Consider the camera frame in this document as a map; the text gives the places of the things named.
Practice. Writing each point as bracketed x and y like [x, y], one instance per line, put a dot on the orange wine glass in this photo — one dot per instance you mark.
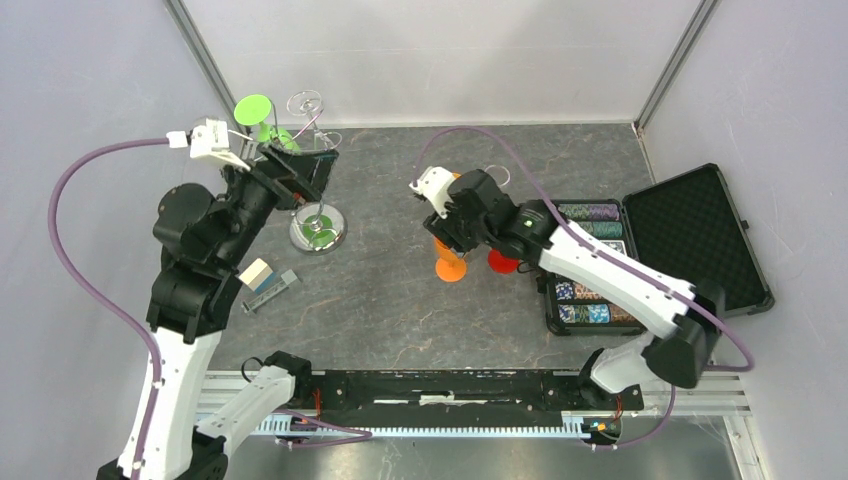
[449, 266]

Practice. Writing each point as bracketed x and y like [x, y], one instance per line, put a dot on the beige and blue toy brick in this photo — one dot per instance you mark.
[258, 276]

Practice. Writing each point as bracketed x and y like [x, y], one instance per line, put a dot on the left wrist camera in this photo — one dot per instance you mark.
[208, 141]

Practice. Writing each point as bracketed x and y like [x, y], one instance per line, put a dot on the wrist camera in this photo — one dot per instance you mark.
[433, 185]
[208, 141]

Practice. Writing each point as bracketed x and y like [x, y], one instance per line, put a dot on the grey toy girder piece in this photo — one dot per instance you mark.
[283, 283]

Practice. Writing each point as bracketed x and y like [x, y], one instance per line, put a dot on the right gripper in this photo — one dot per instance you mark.
[444, 230]

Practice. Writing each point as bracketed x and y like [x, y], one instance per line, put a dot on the black poker chip case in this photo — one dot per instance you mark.
[687, 226]

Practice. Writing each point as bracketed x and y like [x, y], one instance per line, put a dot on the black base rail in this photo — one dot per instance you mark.
[448, 399]

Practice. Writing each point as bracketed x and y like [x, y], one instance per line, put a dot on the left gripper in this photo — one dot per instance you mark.
[293, 176]

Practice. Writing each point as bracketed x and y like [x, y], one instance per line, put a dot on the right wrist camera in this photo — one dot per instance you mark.
[433, 185]

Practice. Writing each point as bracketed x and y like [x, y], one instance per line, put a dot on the red wine glass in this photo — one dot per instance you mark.
[500, 263]

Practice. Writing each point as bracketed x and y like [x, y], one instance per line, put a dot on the clear wine glass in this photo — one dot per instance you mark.
[310, 137]
[500, 174]

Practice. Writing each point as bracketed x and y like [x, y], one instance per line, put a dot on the clear wine glass on rack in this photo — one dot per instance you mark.
[310, 137]

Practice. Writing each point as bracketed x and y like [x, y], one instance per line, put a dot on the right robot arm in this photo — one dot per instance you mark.
[680, 333]

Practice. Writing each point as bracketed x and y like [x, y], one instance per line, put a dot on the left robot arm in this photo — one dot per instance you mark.
[204, 237]

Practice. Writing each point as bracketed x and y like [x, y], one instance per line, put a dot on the green wine glass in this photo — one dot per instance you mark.
[253, 111]

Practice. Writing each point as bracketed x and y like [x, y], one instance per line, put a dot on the chrome wine glass rack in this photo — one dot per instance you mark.
[316, 227]

